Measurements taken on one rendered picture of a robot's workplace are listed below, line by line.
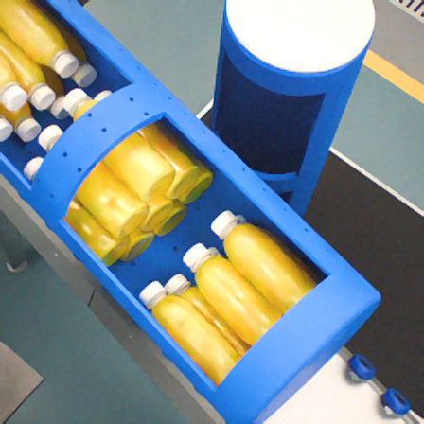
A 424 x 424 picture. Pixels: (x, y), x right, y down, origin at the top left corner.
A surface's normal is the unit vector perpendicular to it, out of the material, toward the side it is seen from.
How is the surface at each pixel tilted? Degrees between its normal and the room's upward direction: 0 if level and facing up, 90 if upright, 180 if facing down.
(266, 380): 42
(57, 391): 0
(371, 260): 0
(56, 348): 0
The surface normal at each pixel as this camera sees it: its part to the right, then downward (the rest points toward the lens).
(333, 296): 0.29, -0.60
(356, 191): 0.07, -0.44
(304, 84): 0.05, 0.90
